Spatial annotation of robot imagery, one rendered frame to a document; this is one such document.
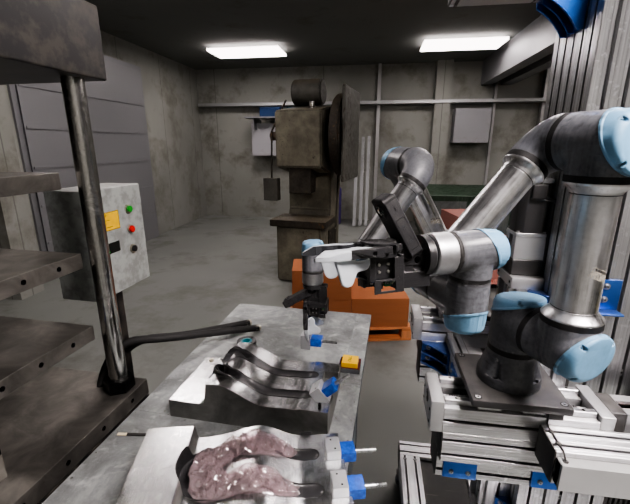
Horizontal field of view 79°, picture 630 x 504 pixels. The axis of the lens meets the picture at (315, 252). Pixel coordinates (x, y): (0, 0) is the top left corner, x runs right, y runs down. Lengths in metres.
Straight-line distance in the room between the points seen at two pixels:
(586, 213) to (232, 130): 8.65
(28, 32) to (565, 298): 1.33
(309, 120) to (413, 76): 4.66
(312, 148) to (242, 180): 4.96
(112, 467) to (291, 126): 3.77
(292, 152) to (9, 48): 3.54
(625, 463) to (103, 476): 1.24
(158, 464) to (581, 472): 0.94
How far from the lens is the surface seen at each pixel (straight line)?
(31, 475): 1.38
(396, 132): 8.65
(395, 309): 3.35
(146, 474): 1.06
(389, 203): 0.62
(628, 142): 0.86
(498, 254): 0.74
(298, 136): 4.43
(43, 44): 1.26
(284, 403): 1.22
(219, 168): 9.36
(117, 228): 1.64
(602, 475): 1.14
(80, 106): 1.36
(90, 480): 1.27
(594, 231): 0.89
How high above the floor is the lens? 1.62
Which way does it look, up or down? 16 degrees down
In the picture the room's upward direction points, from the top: straight up
